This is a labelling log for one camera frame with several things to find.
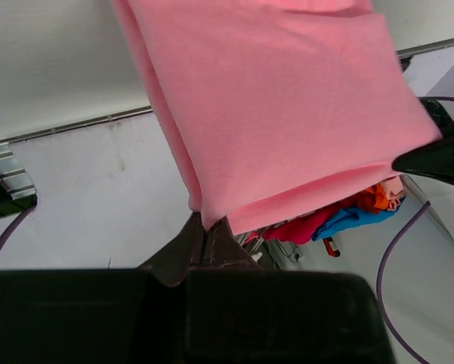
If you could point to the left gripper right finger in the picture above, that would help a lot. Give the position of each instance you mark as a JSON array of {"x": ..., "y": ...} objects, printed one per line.
[{"x": 223, "y": 251}]

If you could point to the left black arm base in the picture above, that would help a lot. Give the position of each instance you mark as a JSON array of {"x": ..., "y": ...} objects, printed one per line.
[{"x": 17, "y": 189}]

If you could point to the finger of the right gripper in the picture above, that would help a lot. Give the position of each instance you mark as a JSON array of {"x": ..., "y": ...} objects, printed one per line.
[{"x": 435, "y": 160}]

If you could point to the pink t shirt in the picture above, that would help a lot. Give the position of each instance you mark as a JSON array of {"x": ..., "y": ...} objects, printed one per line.
[{"x": 273, "y": 109}]

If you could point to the pile of colourful clothes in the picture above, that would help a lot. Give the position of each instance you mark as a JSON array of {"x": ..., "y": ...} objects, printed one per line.
[{"x": 370, "y": 206}]

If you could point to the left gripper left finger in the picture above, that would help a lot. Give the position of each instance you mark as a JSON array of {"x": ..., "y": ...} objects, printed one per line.
[{"x": 172, "y": 262}]

